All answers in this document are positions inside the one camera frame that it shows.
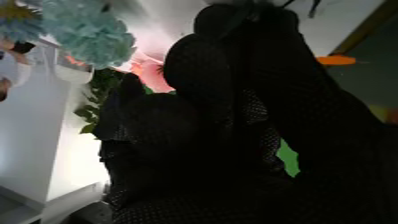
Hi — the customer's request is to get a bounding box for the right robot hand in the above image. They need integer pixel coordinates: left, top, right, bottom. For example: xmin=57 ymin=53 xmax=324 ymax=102
xmin=93 ymin=3 xmax=398 ymax=224

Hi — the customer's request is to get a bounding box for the pink flower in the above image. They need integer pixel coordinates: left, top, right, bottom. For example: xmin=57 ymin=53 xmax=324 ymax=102
xmin=113 ymin=33 xmax=178 ymax=94

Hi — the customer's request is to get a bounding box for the dark leafy green sprig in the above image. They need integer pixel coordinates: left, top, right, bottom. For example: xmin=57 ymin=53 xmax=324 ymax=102
xmin=73 ymin=67 xmax=157 ymax=135

